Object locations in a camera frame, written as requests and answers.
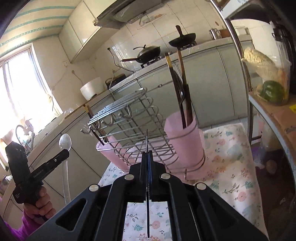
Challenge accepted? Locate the metal shelf rack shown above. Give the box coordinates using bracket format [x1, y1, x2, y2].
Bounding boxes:
[209, 0, 296, 232]

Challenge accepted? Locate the black slim chopstick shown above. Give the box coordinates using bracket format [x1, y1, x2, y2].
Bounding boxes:
[145, 130, 150, 238]

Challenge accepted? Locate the pink plastic cup left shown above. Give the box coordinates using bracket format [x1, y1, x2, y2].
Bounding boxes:
[96, 136, 136, 172]

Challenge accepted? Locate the dark gold-tipped chopstick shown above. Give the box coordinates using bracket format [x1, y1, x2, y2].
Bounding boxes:
[83, 104, 106, 147]

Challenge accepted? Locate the gas stove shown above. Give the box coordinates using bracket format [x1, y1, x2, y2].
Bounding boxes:
[139, 41, 198, 69]

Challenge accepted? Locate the wooden cutting board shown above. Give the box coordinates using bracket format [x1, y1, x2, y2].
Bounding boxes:
[59, 104, 86, 124]

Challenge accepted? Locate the pink plastic drip tray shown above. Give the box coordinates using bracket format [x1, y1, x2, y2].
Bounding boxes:
[120, 129, 209, 183]

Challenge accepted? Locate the black power cable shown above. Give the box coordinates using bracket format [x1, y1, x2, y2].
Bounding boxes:
[107, 47, 135, 74]

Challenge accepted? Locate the wall spice shelf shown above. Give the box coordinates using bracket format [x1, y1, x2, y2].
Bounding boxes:
[137, 14, 166, 30]

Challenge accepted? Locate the range hood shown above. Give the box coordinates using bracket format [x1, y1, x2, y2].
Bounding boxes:
[93, 0, 163, 30]

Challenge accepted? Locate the steel kettle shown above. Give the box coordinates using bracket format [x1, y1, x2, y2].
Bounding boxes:
[209, 28, 222, 40]

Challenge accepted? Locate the brown ceramic pot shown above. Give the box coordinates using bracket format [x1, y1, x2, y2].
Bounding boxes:
[219, 29, 231, 38]

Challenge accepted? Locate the pink plastic cup right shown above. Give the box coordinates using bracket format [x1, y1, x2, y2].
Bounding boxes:
[164, 111, 205, 181]

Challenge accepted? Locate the kitchen faucet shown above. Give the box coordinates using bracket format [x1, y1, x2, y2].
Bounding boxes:
[15, 118, 36, 155]

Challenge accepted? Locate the white rice cooker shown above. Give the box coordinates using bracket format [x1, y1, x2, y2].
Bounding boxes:
[80, 77, 104, 100]

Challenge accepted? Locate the black induction cooker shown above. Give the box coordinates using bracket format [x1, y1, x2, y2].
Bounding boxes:
[105, 74, 126, 89]

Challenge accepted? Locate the cardboard box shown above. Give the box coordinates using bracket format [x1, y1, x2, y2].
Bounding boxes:
[249, 92, 296, 164]

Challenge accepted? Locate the silver metal spoon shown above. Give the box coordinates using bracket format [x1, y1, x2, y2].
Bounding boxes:
[59, 133, 72, 205]

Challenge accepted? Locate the black frying pan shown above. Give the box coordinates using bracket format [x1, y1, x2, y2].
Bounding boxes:
[169, 25, 196, 48]

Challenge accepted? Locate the pink plastic cup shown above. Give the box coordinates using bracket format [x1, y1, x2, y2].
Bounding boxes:
[164, 111, 205, 181]
[96, 136, 136, 172]

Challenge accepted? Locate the dark chopstick gold band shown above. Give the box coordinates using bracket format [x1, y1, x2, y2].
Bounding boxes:
[165, 53, 187, 129]

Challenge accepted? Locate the clear container with vegetables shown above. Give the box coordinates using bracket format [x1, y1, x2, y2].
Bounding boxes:
[241, 47, 290, 105]

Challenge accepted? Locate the floral tablecloth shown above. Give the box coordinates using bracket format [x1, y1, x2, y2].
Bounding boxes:
[98, 122, 269, 241]

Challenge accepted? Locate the black spoon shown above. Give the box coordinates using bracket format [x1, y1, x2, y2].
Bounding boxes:
[173, 70, 187, 129]

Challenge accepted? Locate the steel wire utensil rack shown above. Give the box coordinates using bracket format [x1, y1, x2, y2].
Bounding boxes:
[80, 84, 206, 181]

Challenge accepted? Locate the black wok with lid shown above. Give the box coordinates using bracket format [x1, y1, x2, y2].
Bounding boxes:
[121, 45, 161, 64]

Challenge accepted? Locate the black blender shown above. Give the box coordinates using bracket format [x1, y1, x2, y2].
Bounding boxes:
[273, 23, 295, 78]

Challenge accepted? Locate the person's left hand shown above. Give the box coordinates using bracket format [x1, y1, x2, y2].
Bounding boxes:
[23, 186, 57, 225]

